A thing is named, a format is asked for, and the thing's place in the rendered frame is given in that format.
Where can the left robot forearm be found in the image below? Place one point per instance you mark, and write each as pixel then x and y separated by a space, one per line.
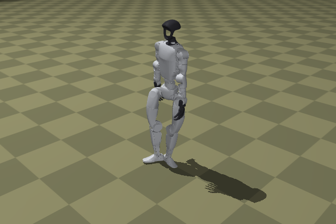
pixel 182 90

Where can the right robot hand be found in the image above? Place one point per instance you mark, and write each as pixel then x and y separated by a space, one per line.
pixel 155 85

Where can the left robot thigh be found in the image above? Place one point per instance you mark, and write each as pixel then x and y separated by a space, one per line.
pixel 176 124

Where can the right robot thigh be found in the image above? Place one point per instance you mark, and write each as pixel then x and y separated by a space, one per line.
pixel 152 109

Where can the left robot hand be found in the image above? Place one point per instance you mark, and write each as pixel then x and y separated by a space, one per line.
pixel 181 110

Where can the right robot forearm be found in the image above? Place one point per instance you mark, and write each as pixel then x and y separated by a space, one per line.
pixel 157 76

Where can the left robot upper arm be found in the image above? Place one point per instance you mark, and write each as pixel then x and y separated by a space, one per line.
pixel 182 56

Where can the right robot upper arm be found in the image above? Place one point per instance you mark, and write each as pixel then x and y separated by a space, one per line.
pixel 156 63

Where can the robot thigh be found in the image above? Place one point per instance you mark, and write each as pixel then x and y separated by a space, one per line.
pixel 152 109
pixel 176 124

